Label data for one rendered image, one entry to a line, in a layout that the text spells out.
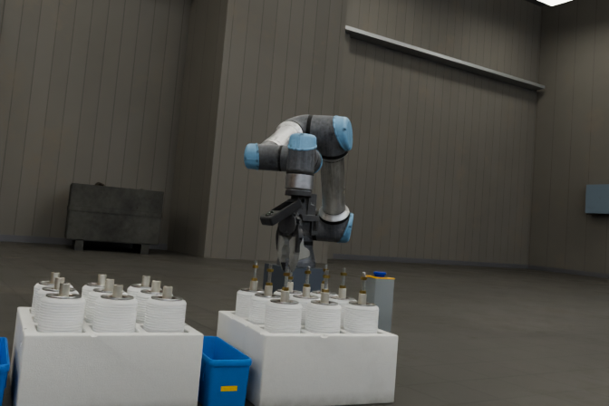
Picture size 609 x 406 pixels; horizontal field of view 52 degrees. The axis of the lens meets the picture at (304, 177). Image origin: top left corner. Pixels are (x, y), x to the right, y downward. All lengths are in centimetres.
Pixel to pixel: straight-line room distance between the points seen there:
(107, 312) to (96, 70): 708
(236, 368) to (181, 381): 13
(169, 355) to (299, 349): 33
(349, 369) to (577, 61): 1187
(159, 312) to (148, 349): 9
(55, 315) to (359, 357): 76
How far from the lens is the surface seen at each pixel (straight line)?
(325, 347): 165
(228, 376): 157
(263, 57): 797
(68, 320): 149
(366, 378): 173
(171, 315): 153
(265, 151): 176
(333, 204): 227
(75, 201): 726
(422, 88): 1127
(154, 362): 151
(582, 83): 1307
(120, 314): 150
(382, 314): 200
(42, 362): 147
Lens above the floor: 45
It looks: 5 degrees up
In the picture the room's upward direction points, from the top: 5 degrees clockwise
